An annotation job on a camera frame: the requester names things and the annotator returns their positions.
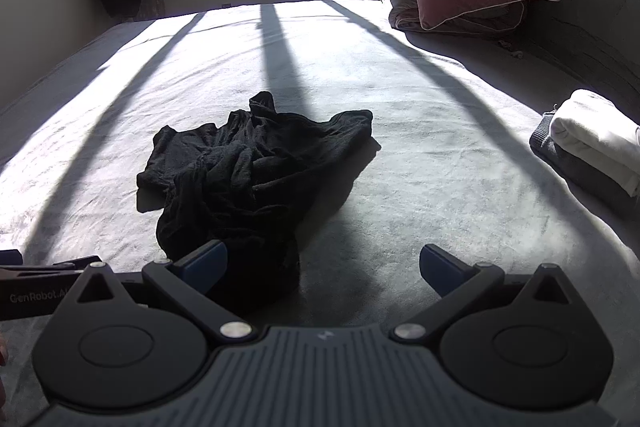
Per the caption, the bed with grey sheet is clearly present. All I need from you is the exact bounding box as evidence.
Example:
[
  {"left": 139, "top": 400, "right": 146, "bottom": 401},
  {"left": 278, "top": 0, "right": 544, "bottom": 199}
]
[{"left": 0, "top": 0, "right": 640, "bottom": 427}]

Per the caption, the black t-shirt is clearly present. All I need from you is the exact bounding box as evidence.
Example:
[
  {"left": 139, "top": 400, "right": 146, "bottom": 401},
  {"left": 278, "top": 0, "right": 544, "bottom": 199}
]
[{"left": 136, "top": 91, "right": 375, "bottom": 308}]

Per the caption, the folded white cloth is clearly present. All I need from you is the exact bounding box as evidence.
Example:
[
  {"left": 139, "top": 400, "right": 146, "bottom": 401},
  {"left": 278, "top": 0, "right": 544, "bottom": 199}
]
[{"left": 549, "top": 89, "right": 640, "bottom": 198}]

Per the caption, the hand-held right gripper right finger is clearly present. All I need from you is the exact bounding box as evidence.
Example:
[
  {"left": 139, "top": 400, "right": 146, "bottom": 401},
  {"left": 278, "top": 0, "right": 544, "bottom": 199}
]
[{"left": 392, "top": 243, "right": 584, "bottom": 343}]

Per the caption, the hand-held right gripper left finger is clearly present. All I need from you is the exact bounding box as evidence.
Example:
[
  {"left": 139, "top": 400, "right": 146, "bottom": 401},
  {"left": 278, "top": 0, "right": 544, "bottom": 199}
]
[{"left": 61, "top": 240, "right": 255, "bottom": 343}]

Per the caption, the folded grey cloth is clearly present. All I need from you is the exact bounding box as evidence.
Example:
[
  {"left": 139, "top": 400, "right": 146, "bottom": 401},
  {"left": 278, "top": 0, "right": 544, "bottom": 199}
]
[{"left": 530, "top": 112, "right": 640, "bottom": 228}]

